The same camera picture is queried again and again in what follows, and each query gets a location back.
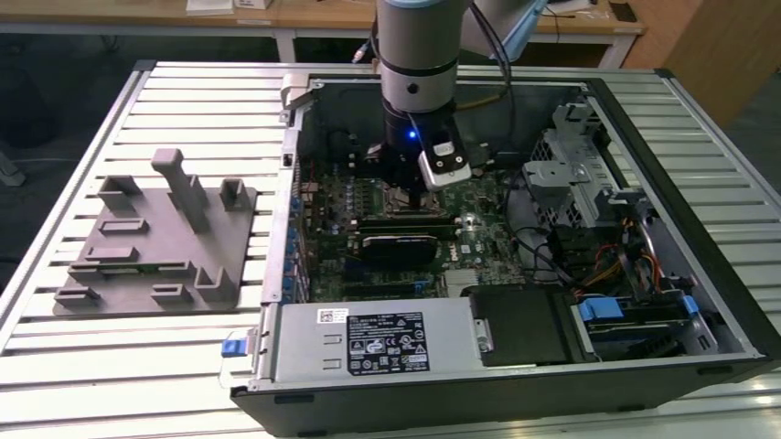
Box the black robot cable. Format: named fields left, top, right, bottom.
left=457, top=0, right=518, bottom=155

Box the cable with silver connector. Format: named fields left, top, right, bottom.
left=351, top=25, right=378, bottom=63

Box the silver heat sink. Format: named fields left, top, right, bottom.
left=443, top=269, right=482, bottom=294

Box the black label sticker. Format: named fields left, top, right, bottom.
left=346, top=312, right=433, bottom=377

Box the black wire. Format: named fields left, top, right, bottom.
left=510, top=226, right=578, bottom=287

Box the black graphics card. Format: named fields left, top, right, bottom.
left=358, top=233, right=441, bottom=267

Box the green motherboard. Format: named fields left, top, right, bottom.
left=291, top=155, right=550, bottom=303

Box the wooden desk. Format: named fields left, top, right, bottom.
left=0, top=0, right=647, bottom=70

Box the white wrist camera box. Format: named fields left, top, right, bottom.
left=418, top=130, right=475, bottom=192

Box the CPU socket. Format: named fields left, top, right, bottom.
left=378, top=180, right=445, bottom=216

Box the grey chair base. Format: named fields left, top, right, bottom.
left=0, top=136, right=29, bottom=187

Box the silver power supply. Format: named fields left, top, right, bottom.
left=267, top=301, right=483, bottom=383

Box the coloured wire bundle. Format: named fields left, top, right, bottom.
left=585, top=218, right=665, bottom=294

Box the metal disk bay cage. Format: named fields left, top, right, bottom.
left=521, top=102, right=659, bottom=230

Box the grey parts rack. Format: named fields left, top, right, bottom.
left=52, top=148, right=262, bottom=317

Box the silver CPU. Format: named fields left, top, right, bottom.
left=391, top=186, right=435, bottom=210

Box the blue disk carrier handle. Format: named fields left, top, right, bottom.
left=575, top=295, right=625, bottom=325

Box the black open PC case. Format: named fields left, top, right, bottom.
left=228, top=68, right=781, bottom=439

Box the brown wooden cabinet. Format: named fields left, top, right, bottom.
left=621, top=0, right=781, bottom=127

